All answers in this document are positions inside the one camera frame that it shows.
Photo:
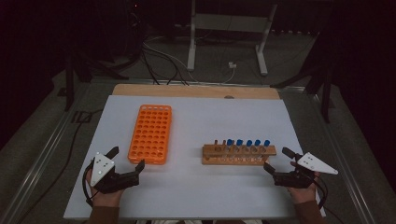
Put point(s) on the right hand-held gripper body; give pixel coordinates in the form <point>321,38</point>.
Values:
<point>316,163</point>

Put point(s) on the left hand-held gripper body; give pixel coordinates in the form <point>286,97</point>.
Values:
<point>101,168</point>

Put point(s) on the blue-capped glass test tube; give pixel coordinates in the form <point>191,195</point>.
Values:
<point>257,142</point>
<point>267,143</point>
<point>249,143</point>
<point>229,142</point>
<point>239,142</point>

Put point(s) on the orange plastic test tube rack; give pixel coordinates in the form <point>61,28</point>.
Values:
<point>151,133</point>

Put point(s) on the wooden test tube rack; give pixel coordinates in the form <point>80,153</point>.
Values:
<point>208,152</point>

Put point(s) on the person's left hand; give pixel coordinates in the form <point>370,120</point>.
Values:
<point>107,199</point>

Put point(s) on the person's right hand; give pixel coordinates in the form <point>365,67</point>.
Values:
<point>302,196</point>

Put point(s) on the black tripod stand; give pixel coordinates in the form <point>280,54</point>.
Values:
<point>69,81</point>
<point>326,99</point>

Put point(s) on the white plug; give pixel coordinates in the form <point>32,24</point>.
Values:
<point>232,65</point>

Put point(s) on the dark equipment stand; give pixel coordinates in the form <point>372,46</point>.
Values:
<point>135,31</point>

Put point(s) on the grey metal stand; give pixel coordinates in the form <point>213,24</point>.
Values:
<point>230,23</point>

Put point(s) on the metal frame rail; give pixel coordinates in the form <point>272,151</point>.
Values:
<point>345,174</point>
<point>46,149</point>
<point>140,81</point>

